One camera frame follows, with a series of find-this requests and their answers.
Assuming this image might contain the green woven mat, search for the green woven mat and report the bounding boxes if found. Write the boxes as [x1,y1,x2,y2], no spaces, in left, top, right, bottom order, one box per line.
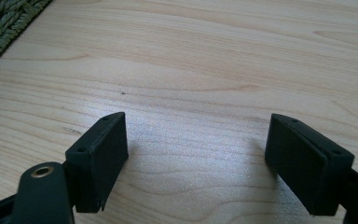
[0,0,54,77]

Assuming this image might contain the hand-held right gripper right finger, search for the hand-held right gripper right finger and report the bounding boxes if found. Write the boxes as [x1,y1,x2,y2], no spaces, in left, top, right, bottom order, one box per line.
[264,113,358,217]

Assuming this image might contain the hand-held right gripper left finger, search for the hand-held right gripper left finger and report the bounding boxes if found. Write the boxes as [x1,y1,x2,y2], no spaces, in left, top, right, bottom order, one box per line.
[62,111,130,214]

